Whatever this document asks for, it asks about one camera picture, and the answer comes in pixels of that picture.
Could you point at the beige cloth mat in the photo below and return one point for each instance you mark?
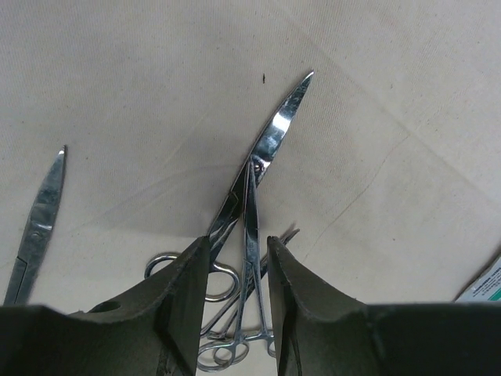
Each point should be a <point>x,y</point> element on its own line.
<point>391,168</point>

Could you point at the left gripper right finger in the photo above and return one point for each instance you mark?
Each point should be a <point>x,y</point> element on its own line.
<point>319,330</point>

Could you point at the steel curved scissors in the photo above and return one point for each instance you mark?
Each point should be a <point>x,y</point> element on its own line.
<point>262,154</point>

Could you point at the steel forceps clamp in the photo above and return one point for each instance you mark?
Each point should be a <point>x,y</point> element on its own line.
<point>226,338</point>

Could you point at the green white packet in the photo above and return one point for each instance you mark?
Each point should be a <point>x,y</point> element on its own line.
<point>486,286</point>

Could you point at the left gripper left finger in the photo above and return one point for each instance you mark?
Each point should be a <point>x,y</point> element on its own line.
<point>152,328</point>

